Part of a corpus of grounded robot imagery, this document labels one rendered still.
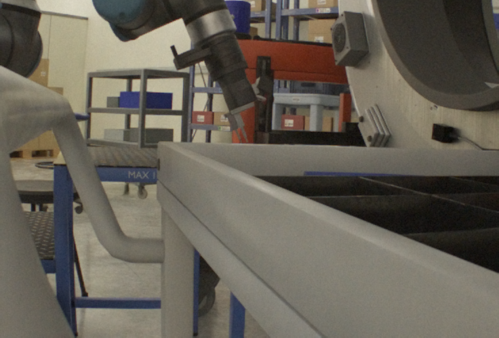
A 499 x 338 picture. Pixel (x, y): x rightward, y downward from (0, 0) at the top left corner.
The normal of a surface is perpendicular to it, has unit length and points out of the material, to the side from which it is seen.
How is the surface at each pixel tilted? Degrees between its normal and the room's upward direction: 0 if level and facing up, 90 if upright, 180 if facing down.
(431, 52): 44
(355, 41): 68
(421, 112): 90
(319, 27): 90
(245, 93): 83
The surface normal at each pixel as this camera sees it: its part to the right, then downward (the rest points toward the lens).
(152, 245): 0.23, -0.57
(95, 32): -0.58, 0.02
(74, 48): 0.82, 0.07
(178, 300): 0.27, 0.07
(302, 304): -0.96, -0.03
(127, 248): 0.33, -0.15
